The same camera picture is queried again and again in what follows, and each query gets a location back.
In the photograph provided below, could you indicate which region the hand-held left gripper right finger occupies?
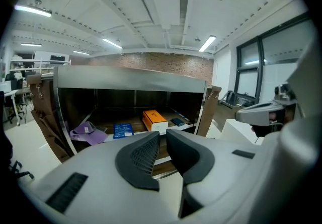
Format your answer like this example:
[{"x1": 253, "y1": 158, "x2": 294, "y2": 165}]
[{"x1": 166, "y1": 128, "x2": 280, "y2": 224}]

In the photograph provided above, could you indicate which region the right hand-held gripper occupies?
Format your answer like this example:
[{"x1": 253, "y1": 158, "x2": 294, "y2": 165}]
[{"x1": 234, "y1": 83, "x2": 298, "y2": 127}]

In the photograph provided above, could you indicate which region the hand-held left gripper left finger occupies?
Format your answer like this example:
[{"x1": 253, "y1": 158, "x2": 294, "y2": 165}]
[{"x1": 20, "y1": 131, "x2": 182, "y2": 224}]

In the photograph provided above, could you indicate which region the orange box item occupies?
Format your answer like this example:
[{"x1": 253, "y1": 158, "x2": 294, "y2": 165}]
[{"x1": 142, "y1": 109, "x2": 169, "y2": 132}]

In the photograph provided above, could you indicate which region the metal and dark wood shelf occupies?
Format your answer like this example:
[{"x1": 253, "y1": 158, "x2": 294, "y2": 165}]
[{"x1": 52, "y1": 65, "x2": 208, "y2": 181}]

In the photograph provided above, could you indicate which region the white side table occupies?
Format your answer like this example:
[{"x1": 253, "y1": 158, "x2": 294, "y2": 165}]
[{"x1": 220, "y1": 118, "x2": 265, "y2": 145}]

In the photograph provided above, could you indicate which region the black folded stand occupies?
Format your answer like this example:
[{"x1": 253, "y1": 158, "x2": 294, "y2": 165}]
[{"x1": 220, "y1": 90, "x2": 255, "y2": 108}]

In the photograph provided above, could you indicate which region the black framed window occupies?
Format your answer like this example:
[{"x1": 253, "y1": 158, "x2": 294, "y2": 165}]
[{"x1": 235, "y1": 11, "x2": 314, "y2": 105}]

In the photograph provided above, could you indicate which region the brown side panel with hook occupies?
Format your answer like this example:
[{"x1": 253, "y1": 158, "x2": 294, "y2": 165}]
[
  {"x1": 26, "y1": 73, "x2": 76, "y2": 164},
  {"x1": 197, "y1": 85, "x2": 222, "y2": 138}
]

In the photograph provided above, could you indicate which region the purple cloth pouch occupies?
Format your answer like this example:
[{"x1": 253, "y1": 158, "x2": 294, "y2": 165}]
[{"x1": 69, "y1": 121, "x2": 109, "y2": 146}]

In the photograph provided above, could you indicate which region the blue printed booklet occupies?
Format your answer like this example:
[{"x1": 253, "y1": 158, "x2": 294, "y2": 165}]
[{"x1": 113, "y1": 123, "x2": 134, "y2": 139}]

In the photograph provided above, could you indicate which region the black chair base with wheels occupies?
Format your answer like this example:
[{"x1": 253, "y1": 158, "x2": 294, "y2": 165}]
[{"x1": 9, "y1": 160, "x2": 35, "y2": 181}]

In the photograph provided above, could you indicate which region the black office chair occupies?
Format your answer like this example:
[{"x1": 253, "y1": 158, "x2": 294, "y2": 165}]
[{"x1": 4, "y1": 73, "x2": 25, "y2": 124}]

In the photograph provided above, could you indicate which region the white office desk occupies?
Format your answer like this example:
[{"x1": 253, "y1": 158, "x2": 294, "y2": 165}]
[{"x1": 0, "y1": 81, "x2": 31, "y2": 126}]

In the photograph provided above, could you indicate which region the white background cabinet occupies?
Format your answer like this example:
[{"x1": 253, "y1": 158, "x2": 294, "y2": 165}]
[{"x1": 33, "y1": 50, "x2": 70, "y2": 65}]

